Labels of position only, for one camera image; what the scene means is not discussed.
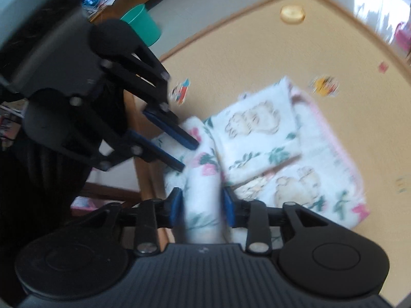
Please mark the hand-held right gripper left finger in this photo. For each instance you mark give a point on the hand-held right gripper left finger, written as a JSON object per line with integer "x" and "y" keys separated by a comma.
{"x": 176, "y": 205}

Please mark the white floral shirt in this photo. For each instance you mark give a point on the white floral shirt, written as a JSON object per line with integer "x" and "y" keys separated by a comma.
{"x": 257, "y": 134}

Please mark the green-rimmed round sticker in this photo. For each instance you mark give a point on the green-rimmed round sticker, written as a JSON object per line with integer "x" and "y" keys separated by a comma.
{"x": 399, "y": 184}

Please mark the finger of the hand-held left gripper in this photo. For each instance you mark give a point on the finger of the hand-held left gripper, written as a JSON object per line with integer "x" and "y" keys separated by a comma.
{"x": 173, "y": 131}
{"x": 160, "y": 155}

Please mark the yellow red cartoon sticker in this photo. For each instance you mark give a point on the yellow red cartoon sticker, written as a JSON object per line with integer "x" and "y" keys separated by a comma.
{"x": 324, "y": 86}

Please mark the wooden low table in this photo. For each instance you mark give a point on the wooden low table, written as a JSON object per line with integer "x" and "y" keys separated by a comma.
{"x": 257, "y": 48}

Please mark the cartoon figure sticker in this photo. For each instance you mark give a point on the cartoon figure sticker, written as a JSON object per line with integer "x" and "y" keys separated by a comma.
{"x": 181, "y": 91}

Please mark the person's left forearm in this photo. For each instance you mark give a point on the person's left forearm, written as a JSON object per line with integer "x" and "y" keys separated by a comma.
{"x": 38, "y": 179}

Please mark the small red sticker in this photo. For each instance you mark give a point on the small red sticker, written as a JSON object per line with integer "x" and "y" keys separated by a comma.
{"x": 382, "y": 67}

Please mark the green plastic bucket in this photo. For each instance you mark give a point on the green plastic bucket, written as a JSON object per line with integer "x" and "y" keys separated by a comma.
{"x": 143, "y": 22}

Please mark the yellow round disc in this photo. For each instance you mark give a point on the yellow round disc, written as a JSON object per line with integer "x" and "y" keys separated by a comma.
{"x": 292, "y": 14}

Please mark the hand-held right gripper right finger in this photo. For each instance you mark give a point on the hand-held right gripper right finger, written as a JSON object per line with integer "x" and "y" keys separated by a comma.
{"x": 228, "y": 205}

